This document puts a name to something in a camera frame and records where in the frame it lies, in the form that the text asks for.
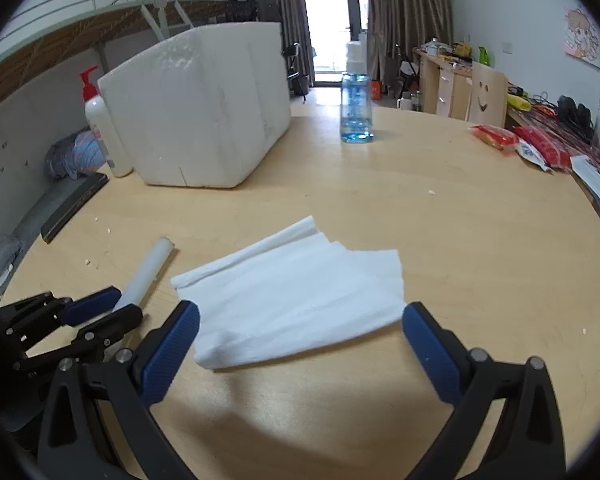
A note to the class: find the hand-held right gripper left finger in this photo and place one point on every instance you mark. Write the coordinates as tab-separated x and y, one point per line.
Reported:
172	350

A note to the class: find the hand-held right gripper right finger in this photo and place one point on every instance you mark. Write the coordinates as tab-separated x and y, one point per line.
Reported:
430	350

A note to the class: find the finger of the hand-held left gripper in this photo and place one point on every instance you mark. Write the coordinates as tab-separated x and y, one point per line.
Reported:
92	302
115	322

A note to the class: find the white foam tube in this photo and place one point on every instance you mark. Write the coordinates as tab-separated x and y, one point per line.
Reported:
147	270

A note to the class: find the white tissue paper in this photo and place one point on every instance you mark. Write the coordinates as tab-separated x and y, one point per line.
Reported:
290	300

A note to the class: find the white foam box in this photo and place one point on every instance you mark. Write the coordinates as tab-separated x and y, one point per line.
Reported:
195	110

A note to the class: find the black flat device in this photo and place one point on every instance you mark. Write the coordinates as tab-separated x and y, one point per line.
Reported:
75	205

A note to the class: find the grey bed mattress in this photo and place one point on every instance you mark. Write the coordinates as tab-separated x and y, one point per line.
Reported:
35	215

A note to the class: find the blue patterned quilt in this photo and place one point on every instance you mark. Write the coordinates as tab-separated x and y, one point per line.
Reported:
75	155

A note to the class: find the white pump bottle red top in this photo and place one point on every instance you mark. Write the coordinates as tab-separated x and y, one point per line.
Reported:
107	130

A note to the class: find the white printed packet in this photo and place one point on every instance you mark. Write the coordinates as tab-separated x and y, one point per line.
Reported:
530	153

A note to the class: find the orange-red snack packet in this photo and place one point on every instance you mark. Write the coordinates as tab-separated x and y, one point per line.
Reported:
495	137

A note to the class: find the red snack packet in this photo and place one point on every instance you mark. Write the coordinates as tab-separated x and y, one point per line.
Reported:
545	145

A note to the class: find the printed paper sheet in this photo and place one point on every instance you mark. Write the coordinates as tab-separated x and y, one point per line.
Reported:
592	175

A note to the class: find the white kettle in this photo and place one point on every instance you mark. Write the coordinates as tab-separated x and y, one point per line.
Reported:
404	103

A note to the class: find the clear bottle blue liquid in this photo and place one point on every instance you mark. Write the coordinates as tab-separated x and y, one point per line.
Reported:
356	110

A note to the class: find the desk with patterned cover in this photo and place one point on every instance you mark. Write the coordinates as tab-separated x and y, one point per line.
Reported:
542	117

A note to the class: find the wooden desk with drawers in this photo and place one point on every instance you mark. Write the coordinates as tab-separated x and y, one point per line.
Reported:
445	90

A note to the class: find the wooden chair smiley cutout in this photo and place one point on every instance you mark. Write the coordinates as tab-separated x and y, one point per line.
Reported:
487	92

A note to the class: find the yellow roll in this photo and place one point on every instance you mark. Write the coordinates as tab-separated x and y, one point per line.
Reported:
520	101

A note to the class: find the orange bag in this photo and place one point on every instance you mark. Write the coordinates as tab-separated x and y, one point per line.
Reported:
376	90

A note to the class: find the grey metal bunk bed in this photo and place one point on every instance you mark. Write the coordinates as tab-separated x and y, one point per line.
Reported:
55	35

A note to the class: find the black bag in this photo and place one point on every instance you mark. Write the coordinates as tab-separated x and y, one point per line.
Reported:
572	117

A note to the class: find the black folding chair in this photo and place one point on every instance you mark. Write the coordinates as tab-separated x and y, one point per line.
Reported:
295	77

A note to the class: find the green bag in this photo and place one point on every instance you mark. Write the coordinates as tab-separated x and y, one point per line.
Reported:
484	56

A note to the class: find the dark hanging clothes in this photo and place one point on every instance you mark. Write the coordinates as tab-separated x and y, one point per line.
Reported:
245	7

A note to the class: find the glass balcony door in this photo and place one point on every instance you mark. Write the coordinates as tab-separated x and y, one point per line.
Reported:
325	25

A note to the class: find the white wall socket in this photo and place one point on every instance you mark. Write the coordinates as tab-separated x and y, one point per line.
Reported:
508	48

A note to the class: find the pink wall poster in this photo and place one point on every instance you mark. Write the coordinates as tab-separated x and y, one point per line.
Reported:
582	35

